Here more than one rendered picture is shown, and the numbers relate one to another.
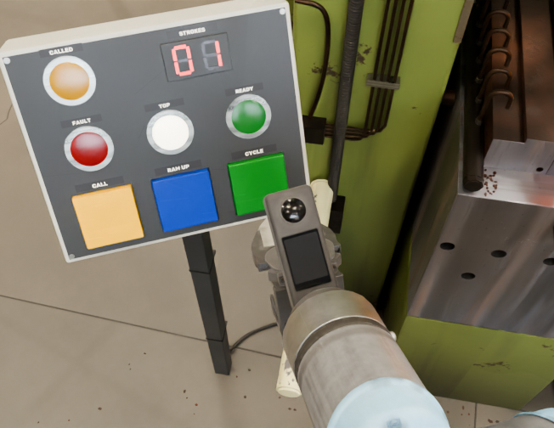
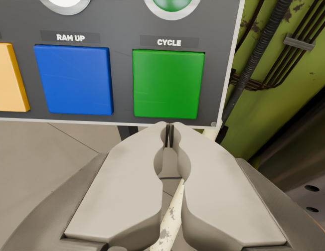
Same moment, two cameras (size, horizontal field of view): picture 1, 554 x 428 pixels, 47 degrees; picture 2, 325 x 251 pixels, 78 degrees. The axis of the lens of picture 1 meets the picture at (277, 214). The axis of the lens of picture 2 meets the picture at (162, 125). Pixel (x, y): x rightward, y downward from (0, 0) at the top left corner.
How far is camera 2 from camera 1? 0.62 m
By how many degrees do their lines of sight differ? 7
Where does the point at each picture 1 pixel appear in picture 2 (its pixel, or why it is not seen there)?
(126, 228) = (4, 96)
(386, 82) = (302, 42)
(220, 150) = (126, 27)
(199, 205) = (90, 92)
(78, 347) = (81, 162)
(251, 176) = (159, 72)
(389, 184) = (260, 127)
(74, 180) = not seen: outside the picture
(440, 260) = (297, 193)
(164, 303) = not seen: hidden behind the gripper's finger
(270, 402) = not seen: hidden behind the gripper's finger
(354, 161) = (243, 106)
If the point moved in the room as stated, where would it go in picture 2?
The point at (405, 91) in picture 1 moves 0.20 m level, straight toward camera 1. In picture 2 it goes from (312, 56) to (287, 125)
